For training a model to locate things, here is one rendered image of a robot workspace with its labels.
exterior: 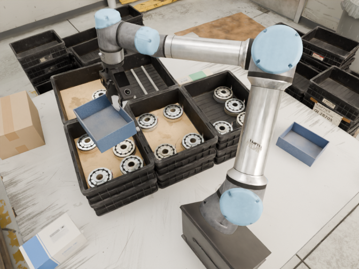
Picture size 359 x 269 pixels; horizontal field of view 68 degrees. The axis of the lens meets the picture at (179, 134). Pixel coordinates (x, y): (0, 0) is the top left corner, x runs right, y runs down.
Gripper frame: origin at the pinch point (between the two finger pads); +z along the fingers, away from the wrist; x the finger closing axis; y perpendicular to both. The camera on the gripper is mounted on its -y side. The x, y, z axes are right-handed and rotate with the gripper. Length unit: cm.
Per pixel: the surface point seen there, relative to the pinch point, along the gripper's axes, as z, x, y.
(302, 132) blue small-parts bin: 28, -86, -34
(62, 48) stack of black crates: 55, -17, 158
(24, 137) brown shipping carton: 37, 35, 44
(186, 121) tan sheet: 24.8, -34.9, 1.3
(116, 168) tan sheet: 29.8, 6.5, -3.3
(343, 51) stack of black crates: 37, -212, 13
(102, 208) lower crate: 38.3, 18.8, -13.1
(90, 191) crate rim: 21.9, 21.3, -13.6
